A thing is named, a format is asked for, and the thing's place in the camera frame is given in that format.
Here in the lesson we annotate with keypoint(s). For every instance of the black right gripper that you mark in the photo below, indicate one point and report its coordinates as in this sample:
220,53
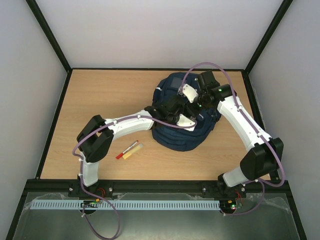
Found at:
189,104

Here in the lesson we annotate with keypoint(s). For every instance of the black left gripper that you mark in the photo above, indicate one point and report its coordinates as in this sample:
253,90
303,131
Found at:
182,109

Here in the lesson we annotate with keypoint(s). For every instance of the navy blue student backpack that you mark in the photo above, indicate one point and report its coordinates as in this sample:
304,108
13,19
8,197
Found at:
170,135

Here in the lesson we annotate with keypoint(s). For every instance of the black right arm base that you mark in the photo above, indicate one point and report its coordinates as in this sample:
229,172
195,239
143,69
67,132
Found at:
230,198

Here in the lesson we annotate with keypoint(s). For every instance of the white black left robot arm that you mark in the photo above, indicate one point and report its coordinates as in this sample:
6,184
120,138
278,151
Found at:
94,141

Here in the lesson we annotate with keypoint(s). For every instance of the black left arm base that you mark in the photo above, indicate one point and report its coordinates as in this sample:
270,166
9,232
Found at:
95,196

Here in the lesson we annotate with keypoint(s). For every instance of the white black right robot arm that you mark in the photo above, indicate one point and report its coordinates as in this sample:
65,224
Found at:
263,153

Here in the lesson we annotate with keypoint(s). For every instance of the yellow highlighter pen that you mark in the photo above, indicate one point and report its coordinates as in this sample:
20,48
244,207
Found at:
132,151

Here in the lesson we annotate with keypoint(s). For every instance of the red cap white marker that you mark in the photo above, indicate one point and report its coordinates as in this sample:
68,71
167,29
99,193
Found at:
126,150

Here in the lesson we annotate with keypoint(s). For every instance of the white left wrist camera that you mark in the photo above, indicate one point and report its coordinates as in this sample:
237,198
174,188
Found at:
186,123

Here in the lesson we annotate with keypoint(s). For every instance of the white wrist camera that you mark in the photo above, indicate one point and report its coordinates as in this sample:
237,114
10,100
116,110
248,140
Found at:
186,123
189,92

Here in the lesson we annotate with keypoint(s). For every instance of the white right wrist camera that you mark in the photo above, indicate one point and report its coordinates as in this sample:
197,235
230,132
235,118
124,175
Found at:
189,92

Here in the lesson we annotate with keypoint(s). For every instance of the light blue slotted cable duct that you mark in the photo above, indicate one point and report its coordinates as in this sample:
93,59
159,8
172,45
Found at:
123,205

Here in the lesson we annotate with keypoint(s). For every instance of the black aluminium frame rail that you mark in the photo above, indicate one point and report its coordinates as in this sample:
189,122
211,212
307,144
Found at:
131,186

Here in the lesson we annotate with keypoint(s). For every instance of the black right corner post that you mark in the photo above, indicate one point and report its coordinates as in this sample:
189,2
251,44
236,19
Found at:
276,20

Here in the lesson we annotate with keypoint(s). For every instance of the black corner post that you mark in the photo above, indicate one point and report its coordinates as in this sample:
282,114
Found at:
39,16
276,20

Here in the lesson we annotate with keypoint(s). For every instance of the black left corner post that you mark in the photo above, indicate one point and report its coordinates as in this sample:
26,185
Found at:
39,16

